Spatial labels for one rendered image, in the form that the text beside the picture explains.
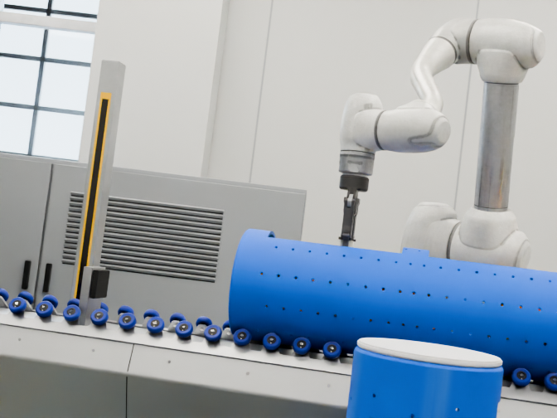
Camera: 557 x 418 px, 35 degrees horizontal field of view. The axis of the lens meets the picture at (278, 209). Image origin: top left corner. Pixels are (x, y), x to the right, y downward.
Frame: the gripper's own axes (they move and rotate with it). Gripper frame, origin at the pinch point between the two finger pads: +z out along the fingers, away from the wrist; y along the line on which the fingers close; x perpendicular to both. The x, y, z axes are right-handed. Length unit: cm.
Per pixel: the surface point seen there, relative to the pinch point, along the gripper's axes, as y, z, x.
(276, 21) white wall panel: -261, -125, -78
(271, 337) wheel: 10.2, 22.5, -14.8
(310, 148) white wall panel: -265, -56, -51
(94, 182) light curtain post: -30, -12, -82
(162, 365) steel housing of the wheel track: 13, 33, -41
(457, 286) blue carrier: 12.6, 4.4, 28.3
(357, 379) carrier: 59, 23, 10
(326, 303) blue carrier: 14.0, 12.2, -1.7
